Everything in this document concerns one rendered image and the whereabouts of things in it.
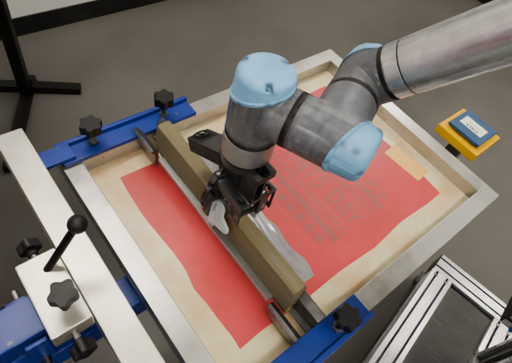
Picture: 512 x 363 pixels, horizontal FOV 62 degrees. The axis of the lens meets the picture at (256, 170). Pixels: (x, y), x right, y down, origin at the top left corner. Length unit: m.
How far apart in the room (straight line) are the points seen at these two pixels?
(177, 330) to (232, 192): 0.24
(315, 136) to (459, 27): 0.20
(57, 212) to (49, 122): 1.59
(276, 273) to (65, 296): 0.31
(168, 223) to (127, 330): 0.25
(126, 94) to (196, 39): 0.66
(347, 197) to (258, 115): 0.51
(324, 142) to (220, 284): 0.40
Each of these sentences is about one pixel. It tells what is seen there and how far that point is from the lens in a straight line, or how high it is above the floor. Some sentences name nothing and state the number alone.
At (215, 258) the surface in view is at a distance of 0.83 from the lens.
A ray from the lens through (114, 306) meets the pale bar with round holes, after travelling 0.70.
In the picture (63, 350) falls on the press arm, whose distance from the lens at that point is 0.83.
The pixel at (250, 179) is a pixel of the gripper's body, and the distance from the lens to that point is 0.61.
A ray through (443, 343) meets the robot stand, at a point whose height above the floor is 0.21.
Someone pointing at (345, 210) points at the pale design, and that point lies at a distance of 0.96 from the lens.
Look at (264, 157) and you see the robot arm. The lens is 0.58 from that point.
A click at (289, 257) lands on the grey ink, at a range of 0.85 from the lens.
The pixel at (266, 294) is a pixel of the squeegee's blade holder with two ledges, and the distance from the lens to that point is 0.75.
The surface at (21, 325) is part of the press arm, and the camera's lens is 0.72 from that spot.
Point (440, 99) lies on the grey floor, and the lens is 3.11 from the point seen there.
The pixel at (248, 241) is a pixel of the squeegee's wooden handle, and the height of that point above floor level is 1.08.
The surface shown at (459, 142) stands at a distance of 1.27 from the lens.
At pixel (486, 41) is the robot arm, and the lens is 0.54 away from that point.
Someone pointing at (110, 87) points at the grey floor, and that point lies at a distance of 2.50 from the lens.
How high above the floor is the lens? 1.70
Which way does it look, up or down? 51 degrees down
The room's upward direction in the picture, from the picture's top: 17 degrees clockwise
